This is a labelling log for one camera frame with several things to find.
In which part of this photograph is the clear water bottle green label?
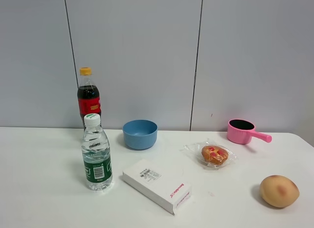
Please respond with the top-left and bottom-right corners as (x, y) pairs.
(81, 114), (112, 191)

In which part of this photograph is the blue bowl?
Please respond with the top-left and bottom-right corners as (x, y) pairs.
(122, 120), (158, 150)

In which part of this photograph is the cola bottle yellow cap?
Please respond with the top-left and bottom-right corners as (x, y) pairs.
(77, 67), (102, 130)

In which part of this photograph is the wrapped fruit pastry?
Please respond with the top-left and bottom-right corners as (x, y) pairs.
(182, 140), (237, 170)

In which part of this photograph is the white cardboard box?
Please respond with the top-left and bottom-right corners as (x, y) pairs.
(122, 159), (192, 215)

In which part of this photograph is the peach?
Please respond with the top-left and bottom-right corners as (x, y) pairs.
(259, 175), (300, 208)

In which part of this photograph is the pink pot with handle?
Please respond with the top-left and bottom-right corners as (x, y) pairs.
(227, 119), (272, 144)

